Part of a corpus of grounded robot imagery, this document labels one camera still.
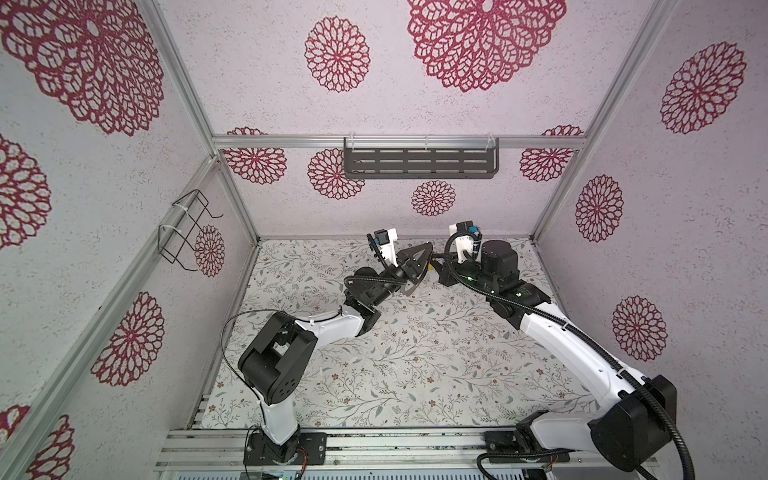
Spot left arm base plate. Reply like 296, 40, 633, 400
243, 429, 328, 467

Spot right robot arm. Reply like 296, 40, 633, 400
442, 232, 696, 479

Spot grey slotted wall shelf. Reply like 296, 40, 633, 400
342, 138, 500, 180

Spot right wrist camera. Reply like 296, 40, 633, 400
449, 220, 482, 264

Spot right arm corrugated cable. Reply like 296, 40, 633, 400
443, 230, 696, 480

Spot aluminium front rail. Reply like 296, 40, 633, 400
154, 427, 514, 473

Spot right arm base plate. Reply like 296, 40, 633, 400
483, 429, 571, 464

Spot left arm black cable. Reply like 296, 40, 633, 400
219, 308, 283, 480

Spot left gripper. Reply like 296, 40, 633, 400
370, 241, 430, 308

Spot black wire wall basket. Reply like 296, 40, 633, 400
156, 189, 226, 278

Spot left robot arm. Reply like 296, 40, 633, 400
237, 233, 434, 466

